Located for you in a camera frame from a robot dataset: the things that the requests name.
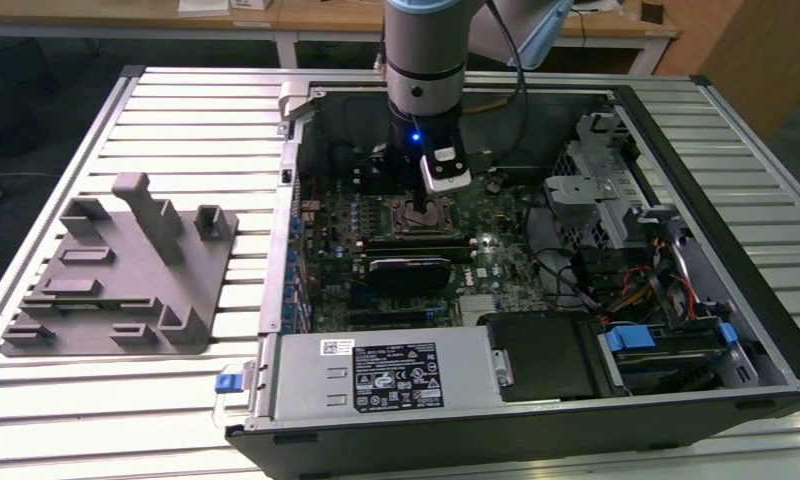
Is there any silver CPU green edge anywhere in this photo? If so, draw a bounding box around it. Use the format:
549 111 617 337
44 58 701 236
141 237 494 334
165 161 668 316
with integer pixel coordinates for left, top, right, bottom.
401 199 445 229

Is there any metal socket cover frame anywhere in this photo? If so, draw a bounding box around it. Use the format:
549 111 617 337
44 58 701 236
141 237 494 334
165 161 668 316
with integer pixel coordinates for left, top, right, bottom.
386 195 458 237

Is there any CPU socket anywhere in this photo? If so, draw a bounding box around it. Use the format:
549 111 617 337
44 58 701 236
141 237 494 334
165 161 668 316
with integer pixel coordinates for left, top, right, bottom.
383 193 461 239

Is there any black RAM slot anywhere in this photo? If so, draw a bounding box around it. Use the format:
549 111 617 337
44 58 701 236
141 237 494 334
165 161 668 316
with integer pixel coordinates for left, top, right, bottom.
365 242 474 252
363 236 473 246
366 252 478 263
365 247 475 257

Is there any black graphics card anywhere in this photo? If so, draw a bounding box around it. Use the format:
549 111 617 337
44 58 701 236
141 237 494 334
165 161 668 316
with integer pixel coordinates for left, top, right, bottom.
363 256 455 292

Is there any green motherboard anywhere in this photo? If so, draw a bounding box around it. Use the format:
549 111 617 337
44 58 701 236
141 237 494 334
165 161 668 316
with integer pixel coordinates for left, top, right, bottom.
290 167 552 335

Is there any silver chipset heatsink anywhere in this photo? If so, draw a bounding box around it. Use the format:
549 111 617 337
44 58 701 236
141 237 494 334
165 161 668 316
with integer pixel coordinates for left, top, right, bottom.
457 294 500 329

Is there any black expansion slot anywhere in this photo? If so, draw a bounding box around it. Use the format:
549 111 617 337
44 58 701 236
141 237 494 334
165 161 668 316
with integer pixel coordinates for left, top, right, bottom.
350 308 455 326

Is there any metal drive cage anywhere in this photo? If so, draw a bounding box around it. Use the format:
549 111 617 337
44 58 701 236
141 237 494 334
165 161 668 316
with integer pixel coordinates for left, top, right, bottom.
542 112 652 251

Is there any black rating label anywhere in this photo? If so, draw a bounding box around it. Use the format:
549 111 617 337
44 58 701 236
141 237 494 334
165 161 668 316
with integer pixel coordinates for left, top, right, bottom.
350 341 446 415

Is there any wooden desk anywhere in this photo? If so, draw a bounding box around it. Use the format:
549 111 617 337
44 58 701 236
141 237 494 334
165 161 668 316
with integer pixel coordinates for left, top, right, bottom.
0 0 682 76

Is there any silver power supply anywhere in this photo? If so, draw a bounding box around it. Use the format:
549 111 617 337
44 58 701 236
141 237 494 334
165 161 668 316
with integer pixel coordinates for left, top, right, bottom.
251 327 513 426

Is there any hard disk blue carrier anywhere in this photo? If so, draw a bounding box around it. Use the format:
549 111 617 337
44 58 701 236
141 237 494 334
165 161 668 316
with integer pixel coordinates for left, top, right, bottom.
596 319 761 396

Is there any grey parts rack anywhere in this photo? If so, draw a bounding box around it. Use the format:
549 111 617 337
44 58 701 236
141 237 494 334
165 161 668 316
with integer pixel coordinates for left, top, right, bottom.
0 172 241 359

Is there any black PC case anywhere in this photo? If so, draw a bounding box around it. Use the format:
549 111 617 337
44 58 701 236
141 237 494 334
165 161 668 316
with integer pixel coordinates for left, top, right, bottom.
223 79 800 480

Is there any green RAM stick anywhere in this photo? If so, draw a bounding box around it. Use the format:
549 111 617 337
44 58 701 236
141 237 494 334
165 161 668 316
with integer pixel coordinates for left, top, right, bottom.
35 297 153 307

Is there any wooden cabinet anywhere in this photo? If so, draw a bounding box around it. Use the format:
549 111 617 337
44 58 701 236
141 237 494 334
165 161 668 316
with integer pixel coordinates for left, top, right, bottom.
656 0 800 144

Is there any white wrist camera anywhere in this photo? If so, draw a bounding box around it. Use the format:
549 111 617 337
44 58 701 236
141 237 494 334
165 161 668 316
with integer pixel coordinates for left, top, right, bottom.
417 146 474 195

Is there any black camera cable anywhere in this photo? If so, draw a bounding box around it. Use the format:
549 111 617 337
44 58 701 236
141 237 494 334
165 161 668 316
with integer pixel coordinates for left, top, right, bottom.
482 0 529 164

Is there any black wire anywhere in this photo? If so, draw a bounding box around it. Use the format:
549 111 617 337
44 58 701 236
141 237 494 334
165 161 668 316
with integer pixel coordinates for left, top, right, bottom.
532 184 600 314

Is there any yellow wire bundle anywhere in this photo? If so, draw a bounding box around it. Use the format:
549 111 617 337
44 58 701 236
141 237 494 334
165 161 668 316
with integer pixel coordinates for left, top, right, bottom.
602 284 649 315

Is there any red wire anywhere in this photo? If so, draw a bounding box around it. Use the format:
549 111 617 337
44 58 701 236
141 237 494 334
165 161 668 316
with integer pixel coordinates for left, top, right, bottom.
625 267 701 321

